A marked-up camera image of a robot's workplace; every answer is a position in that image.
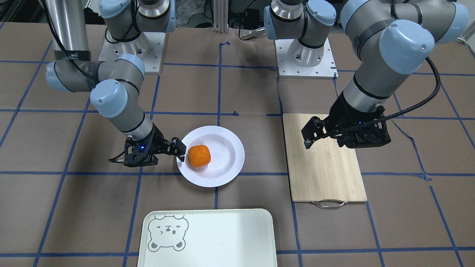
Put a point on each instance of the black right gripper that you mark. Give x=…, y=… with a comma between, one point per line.
x=157, y=139

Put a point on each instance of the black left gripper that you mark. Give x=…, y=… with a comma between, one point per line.
x=342, y=113

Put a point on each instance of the orange mandarin fruit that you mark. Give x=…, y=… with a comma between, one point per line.
x=199, y=155

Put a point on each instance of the white round plate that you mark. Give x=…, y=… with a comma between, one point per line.
x=227, y=156

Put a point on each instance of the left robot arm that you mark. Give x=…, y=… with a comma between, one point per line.
x=391, y=39

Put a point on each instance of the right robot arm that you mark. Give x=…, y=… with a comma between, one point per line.
x=113, y=86

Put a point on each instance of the cream tray with bear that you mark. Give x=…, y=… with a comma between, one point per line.
x=208, y=238

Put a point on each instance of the bamboo cutting board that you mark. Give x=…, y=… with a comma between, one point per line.
x=324, y=175

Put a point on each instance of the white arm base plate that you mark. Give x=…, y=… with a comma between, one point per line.
x=296, y=61
x=152, y=55

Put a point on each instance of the aluminium frame post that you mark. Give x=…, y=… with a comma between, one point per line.
x=220, y=16

